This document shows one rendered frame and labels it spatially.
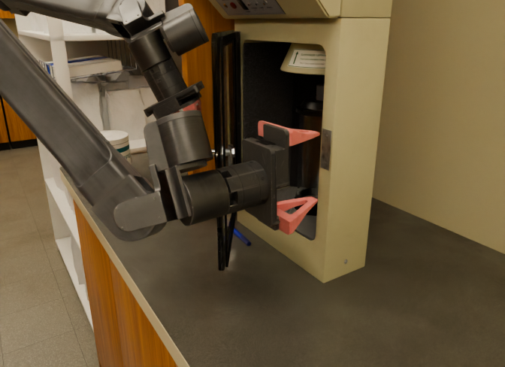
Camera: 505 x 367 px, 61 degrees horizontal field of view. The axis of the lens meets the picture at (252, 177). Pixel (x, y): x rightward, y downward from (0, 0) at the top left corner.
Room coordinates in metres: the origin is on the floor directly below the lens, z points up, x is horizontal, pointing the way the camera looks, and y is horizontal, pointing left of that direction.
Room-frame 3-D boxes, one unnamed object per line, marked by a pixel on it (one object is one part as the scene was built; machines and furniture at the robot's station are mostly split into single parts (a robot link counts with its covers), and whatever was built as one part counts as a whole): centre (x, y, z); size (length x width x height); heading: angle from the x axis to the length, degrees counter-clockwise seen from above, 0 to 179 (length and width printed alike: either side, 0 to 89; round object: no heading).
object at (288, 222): (0.53, -0.05, 1.18); 0.09 x 0.07 x 0.07; 123
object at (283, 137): (0.53, -0.05, 1.25); 0.09 x 0.07 x 0.07; 123
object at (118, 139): (1.23, 0.44, 1.01); 0.13 x 0.13 x 0.15
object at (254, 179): (0.50, 0.01, 1.21); 0.07 x 0.07 x 0.10; 33
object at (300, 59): (0.86, -0.14, 1.34); 0.18 x 0.18 x 0.05
